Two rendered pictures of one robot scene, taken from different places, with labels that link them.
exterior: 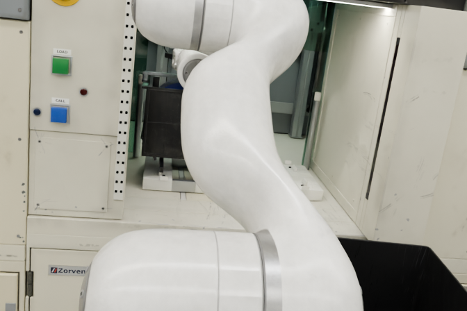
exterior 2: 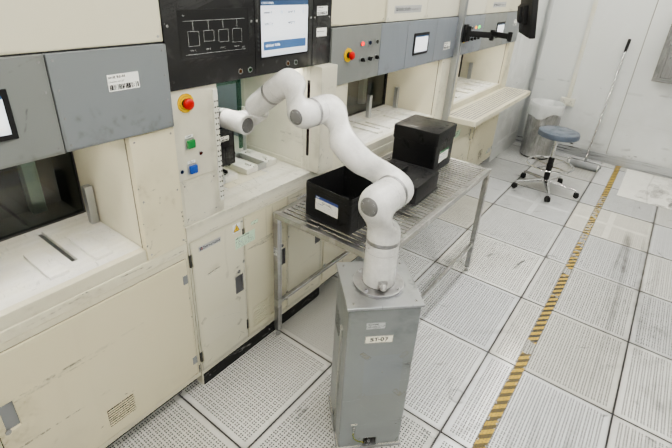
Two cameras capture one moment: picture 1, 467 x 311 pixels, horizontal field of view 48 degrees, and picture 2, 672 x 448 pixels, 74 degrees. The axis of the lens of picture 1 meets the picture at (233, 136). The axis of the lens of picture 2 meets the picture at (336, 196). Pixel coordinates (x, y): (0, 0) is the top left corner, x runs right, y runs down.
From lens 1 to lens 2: 123 cm
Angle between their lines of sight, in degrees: 44
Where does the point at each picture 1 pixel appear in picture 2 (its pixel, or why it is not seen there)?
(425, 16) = (323, 71)
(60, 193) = (197, 208)
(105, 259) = (376, 195)
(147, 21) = (307, 123)
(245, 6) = (332, 108)
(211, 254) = (391, 184)
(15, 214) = (180, 229)
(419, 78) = not seen: hidden behind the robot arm
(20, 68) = (172, 152)
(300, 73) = not seen: hidden behind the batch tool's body
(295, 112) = not seen: hidden behind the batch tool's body
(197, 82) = (345, 141)
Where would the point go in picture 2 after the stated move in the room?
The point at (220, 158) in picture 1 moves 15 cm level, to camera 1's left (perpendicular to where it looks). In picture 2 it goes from (368, 161) to (336, 172)
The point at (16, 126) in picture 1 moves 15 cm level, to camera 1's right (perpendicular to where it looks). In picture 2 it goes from (174, 183) to (211, 173)
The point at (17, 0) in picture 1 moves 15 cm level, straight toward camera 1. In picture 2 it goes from (168, 117) to (205, 124)
